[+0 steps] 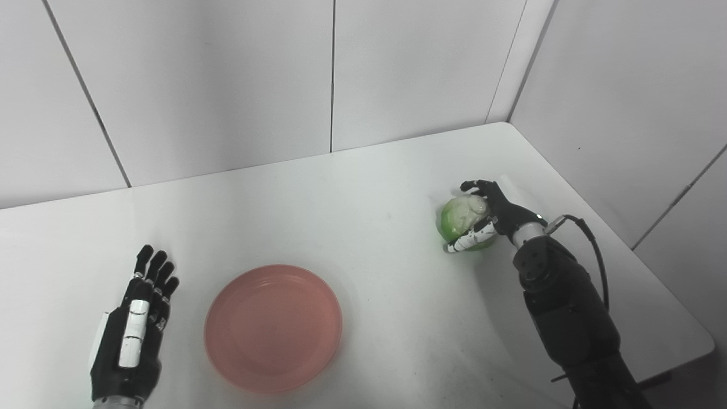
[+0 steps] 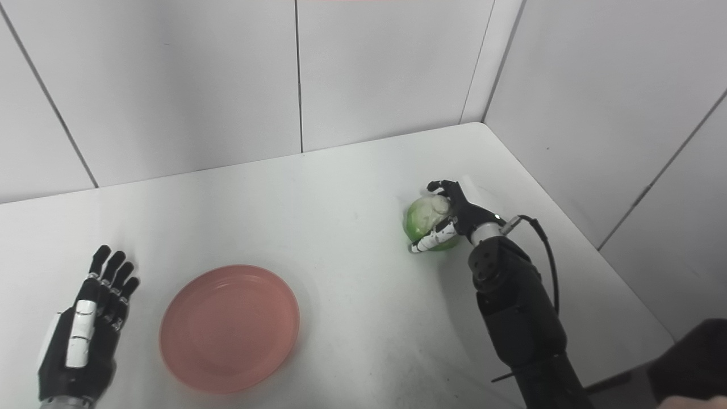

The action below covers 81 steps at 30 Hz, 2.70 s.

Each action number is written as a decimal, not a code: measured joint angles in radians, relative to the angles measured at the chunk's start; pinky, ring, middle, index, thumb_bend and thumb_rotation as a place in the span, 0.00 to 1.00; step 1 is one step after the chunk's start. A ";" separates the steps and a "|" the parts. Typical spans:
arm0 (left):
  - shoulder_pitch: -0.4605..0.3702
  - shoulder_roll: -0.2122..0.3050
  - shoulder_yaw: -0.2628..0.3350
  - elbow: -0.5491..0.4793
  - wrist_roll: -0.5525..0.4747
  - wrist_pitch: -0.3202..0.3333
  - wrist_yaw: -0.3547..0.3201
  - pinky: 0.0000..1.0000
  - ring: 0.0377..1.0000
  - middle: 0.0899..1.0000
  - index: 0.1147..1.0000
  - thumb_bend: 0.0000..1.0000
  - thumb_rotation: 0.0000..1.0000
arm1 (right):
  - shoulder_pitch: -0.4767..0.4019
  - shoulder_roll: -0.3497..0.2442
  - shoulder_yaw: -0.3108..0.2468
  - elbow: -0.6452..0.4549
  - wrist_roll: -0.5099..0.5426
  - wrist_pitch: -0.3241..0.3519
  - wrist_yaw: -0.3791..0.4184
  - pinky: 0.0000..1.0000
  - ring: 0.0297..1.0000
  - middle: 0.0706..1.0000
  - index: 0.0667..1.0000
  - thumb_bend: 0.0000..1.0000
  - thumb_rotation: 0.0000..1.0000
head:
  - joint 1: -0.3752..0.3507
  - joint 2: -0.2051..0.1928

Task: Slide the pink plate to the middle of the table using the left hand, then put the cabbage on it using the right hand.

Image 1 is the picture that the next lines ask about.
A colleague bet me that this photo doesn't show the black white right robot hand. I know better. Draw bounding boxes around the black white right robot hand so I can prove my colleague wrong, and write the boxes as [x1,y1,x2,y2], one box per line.
[444,180,547,254]

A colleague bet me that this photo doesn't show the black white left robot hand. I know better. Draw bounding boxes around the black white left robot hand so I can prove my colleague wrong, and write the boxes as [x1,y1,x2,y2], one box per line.
[89,245,181,404]

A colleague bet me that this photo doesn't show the green white cabbage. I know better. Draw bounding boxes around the green white cabbage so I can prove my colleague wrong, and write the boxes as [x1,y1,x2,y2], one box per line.
[440,194,498,252]

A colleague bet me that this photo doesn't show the pink round plate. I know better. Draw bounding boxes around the pink round plate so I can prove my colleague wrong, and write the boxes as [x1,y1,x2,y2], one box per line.
[204,264,344,394]

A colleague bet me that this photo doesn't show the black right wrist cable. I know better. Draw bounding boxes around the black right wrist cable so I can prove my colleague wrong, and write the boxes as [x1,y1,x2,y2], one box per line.
[545,214,611,312]

